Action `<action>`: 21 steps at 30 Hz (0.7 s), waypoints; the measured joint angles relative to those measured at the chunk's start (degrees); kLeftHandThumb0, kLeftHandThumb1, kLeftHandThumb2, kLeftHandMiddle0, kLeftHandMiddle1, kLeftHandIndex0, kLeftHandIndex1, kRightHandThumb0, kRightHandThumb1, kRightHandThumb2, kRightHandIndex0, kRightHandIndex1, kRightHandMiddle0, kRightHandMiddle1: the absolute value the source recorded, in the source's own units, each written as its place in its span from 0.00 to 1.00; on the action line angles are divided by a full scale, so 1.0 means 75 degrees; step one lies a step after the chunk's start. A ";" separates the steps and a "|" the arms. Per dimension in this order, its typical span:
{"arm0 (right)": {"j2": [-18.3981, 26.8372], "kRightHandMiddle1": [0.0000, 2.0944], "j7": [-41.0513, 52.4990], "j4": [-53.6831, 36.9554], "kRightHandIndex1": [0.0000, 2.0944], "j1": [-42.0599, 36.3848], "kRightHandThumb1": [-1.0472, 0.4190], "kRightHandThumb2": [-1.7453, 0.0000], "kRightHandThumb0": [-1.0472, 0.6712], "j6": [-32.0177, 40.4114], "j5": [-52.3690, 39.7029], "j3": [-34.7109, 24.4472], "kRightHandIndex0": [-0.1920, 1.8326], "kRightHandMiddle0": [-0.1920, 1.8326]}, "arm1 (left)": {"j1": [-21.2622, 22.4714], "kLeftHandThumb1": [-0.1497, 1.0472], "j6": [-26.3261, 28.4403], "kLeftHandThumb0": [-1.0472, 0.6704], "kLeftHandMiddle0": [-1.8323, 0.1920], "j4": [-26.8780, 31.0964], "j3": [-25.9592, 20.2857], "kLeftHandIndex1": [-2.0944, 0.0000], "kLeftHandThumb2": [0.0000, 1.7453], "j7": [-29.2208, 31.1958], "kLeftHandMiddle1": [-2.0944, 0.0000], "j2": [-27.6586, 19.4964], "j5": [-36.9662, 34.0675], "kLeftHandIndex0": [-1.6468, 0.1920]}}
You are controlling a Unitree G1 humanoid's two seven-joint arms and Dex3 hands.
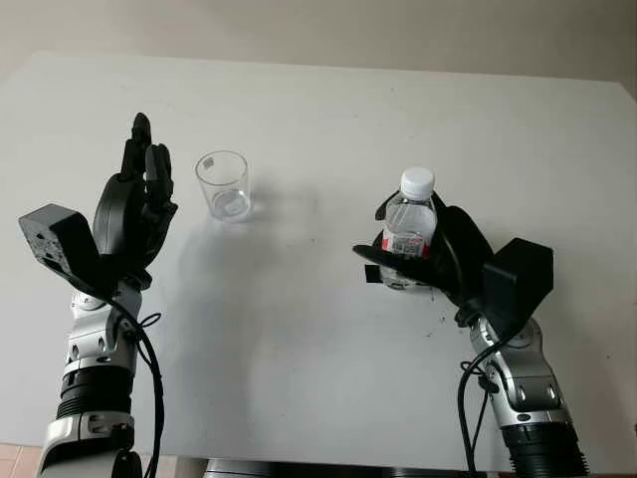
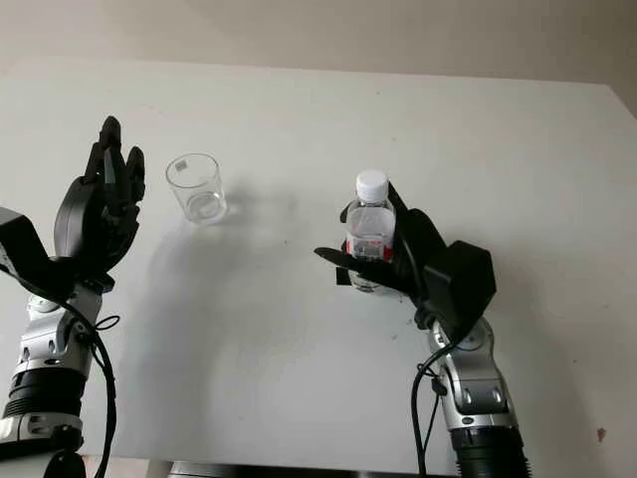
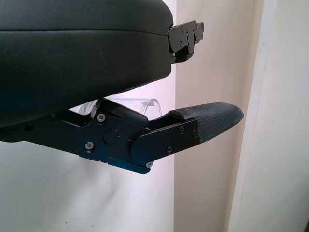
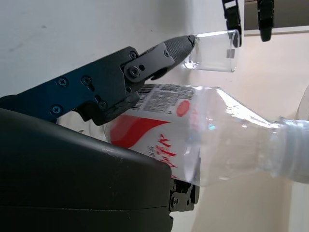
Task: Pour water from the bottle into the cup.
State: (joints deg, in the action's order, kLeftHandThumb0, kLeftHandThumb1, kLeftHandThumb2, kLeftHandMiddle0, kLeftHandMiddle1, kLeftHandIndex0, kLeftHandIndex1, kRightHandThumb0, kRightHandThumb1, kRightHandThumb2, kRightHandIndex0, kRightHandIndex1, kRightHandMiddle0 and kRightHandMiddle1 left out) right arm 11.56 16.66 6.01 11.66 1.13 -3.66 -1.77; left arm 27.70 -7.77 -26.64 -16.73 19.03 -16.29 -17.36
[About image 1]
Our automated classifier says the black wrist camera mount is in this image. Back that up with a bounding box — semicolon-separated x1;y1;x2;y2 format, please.
480;237;555;341
17;203;123;301

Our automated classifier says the dark robot torso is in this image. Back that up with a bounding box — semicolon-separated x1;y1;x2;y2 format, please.
202;457;515;478

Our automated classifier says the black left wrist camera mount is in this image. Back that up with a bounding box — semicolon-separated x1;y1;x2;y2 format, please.
17;203;123;301

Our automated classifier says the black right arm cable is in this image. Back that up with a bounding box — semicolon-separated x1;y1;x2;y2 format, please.
456;341;502;478

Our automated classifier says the clear glass cup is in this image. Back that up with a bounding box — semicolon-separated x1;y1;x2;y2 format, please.
193;149;252;224

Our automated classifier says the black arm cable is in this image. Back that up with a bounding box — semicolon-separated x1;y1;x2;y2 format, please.
456;341;502;478
106;297;166;478

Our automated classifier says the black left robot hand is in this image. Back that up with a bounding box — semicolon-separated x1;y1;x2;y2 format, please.
91;112;180;290

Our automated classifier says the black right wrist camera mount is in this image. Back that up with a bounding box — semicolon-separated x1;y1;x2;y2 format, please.
480;237;555;341

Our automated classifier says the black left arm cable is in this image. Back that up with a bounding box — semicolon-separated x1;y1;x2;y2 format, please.
106;297;166;478

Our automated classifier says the clear plastic water bottle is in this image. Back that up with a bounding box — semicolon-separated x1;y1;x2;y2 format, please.
379;166;440;292

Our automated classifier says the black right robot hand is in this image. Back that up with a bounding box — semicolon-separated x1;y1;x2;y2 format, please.
351;190;497;311

